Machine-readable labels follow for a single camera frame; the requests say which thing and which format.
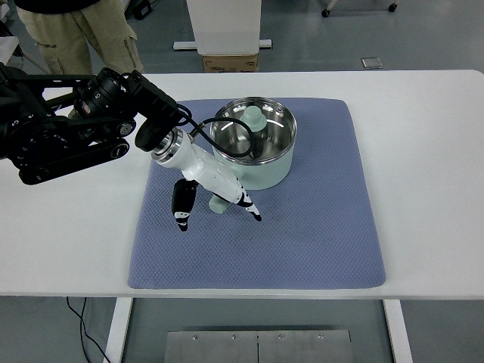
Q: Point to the person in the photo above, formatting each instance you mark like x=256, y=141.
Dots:
x=68, y=38

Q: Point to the blue textured mat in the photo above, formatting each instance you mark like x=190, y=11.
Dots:
x=227, y=257

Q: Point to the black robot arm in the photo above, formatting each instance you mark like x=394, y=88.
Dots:
x=56, y=151

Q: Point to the grey metal plate with screws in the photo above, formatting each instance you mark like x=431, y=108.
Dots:
x=227, y=348

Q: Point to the grey floor socket plate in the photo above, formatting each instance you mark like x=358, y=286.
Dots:
x=371, y=63

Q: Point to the glass lid with green knob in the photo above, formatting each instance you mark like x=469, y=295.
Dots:
x=254, y=115

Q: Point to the white table leg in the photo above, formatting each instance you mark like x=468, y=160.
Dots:
x=397, y=332
x=117, y=332

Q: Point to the white pedestal stand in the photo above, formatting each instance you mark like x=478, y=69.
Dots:
x=227, y=26

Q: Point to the brown cardboard box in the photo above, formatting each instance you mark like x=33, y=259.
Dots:
x=230, y=63

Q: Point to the white cart with castors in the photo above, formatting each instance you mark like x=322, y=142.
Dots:
x=326, y=13

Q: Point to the white side table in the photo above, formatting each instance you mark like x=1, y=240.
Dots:
x=7, y=45

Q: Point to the white and black hand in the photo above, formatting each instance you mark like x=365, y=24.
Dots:
x=215, y=177

